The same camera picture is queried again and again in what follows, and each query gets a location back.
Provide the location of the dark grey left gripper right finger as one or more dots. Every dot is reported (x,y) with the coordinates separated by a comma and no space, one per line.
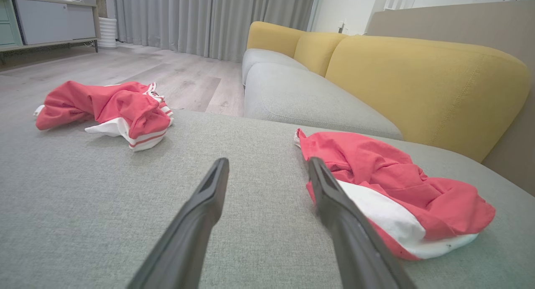
(351,247)

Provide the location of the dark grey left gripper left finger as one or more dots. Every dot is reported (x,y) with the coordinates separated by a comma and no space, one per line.
(188,239)

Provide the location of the red garment with white panel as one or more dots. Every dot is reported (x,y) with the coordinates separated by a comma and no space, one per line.
(376,163)

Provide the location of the red jersey with white sleeves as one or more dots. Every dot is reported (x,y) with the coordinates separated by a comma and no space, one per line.
(104,101)

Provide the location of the long grey sofa seat cushion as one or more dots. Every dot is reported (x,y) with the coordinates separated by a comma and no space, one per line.
(301,96)

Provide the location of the wide yellow sofa back cushion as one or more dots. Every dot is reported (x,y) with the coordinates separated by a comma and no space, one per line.
(418,84)

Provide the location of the short grey sofa seat cushion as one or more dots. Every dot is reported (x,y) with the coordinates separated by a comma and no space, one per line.
(263,57)

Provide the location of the grey floor-length curtain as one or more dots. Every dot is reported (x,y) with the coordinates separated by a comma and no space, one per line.
(209,17)

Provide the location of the beige and mint TV cabinet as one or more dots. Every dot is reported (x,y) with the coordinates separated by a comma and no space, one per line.
(50,21)

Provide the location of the wall power socket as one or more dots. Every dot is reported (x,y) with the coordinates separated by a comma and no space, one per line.
(342,27)

